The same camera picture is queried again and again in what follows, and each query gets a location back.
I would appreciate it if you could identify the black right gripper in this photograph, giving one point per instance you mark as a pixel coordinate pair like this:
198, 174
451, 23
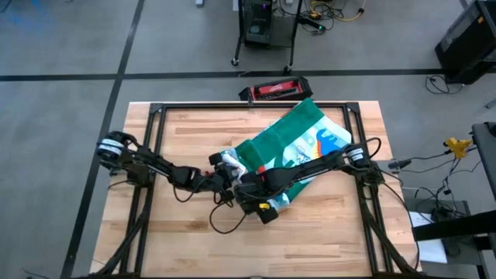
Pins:
253, 193

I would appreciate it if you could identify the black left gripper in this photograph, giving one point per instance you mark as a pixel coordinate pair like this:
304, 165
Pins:
217, 179

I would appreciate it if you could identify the dinosaur print towel green border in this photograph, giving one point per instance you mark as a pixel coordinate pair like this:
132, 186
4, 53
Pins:
294, 128

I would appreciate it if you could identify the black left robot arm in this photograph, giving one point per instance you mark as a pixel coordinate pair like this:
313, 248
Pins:
162, 166

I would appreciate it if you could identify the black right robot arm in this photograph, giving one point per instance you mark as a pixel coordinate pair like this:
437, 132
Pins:
310, 168

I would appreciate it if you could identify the red and black tool case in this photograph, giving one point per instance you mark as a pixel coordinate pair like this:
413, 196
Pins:
277, 89

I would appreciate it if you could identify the black wheeled cart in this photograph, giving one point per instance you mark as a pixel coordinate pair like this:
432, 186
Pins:
281, 35

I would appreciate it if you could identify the black computer tower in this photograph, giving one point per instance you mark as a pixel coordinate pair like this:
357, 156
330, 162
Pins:
257, 23

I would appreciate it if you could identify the grey side table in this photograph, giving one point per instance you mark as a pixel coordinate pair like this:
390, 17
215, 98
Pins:
416, 201

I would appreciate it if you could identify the black power strip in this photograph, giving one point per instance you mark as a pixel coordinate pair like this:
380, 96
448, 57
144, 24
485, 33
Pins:
312, 24

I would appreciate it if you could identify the white paper sheet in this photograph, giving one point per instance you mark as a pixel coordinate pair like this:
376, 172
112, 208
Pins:
432, 252

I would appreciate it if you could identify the black power adapter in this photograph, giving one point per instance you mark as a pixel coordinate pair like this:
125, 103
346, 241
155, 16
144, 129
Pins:
441, 214

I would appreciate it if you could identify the black crossbar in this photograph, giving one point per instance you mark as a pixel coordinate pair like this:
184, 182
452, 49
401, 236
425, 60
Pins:
457, 226

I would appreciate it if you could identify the dark grey workbench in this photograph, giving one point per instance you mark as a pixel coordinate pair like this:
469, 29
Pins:
486, 155

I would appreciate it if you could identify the black equipment case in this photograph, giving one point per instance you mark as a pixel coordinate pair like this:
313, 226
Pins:
469, 42

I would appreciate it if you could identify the black metal table frame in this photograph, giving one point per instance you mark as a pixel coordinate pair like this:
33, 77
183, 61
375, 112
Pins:
232, 105

